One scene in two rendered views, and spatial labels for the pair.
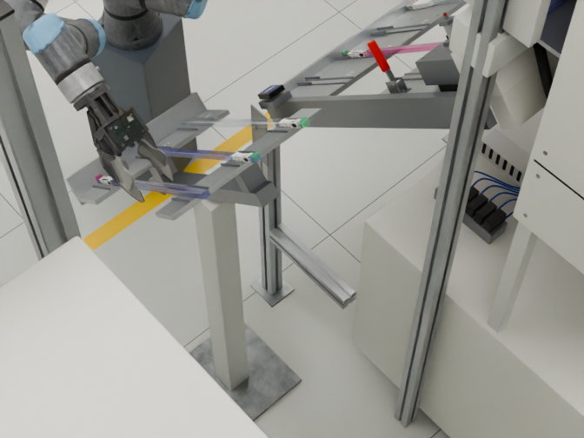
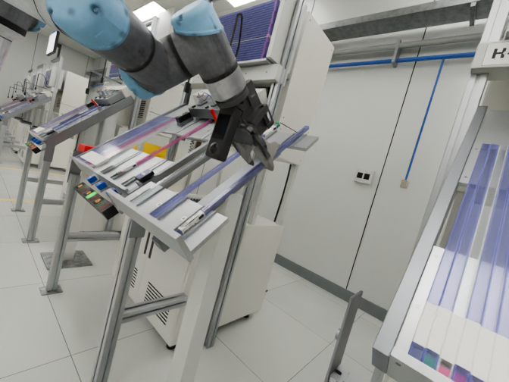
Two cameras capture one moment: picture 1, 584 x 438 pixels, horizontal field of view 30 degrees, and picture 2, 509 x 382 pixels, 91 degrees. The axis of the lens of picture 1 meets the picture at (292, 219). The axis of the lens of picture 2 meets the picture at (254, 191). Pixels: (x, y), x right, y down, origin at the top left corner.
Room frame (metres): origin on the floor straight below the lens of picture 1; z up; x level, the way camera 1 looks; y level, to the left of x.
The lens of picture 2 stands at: (1.24, 0.89, 0.89)
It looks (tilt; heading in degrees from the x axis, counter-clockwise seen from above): 4 degrees down; 262
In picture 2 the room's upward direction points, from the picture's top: 15 degrees clockwise
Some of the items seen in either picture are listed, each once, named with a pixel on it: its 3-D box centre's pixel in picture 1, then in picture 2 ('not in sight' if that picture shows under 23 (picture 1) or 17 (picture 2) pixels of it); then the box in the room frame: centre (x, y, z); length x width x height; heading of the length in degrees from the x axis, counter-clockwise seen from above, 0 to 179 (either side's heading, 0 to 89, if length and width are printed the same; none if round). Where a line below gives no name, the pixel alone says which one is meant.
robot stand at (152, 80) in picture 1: (144, 99); not in sight; (1.89, 0.39, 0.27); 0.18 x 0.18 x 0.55; 62
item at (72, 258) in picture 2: not in sight; (78, 204); (2.09, -0.85, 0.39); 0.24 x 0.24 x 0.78; 42
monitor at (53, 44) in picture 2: not in sight; (56, 45); (4.52, -4.02, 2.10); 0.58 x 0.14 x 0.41; 132
